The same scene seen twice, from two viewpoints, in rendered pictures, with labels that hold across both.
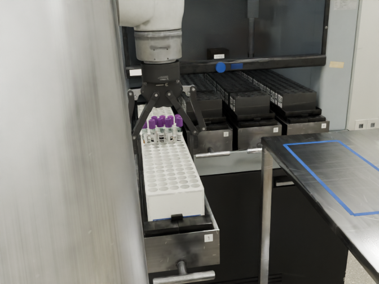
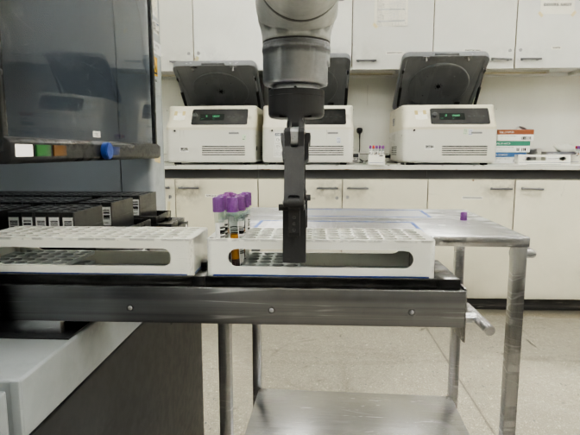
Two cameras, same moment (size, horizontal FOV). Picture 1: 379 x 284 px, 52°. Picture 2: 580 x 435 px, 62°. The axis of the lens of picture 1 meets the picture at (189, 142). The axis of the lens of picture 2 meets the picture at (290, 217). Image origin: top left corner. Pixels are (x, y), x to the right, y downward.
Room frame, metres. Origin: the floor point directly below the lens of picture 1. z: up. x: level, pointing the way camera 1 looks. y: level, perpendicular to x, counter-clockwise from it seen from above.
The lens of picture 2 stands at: (0.65, 0.71, 0.98)
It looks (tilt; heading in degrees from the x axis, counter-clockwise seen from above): 8 degrees down; 281
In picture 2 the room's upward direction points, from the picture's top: straight up
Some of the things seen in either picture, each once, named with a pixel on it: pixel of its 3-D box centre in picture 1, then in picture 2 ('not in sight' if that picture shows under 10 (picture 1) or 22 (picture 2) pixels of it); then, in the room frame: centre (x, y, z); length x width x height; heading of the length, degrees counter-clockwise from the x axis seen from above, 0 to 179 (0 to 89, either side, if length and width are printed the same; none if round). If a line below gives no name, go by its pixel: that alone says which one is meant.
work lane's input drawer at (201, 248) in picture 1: (163, 170); (223, 291); (0.86, 0.07, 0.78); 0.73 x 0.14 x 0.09; 8
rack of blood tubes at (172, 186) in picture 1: (168, 173); (318, 255); (0.73, 0.05, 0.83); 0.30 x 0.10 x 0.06; 8
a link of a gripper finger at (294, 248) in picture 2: (140, 152); (294, 236); (0.76, 0.10, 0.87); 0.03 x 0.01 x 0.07; 8
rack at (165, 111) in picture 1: (157, 127); (98, 253); (1.04, 0.09, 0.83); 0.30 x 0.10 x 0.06; 8
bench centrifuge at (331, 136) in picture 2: not in sight; (308, 110); (1.13, -2.53, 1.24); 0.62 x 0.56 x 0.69; 98
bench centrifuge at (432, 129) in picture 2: not in sight; (439, 110); (0.28, -2.64, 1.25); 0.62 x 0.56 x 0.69; 97
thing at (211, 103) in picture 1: (203, 109); (84, 225); (1.15, -0.05, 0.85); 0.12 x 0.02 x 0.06; 98
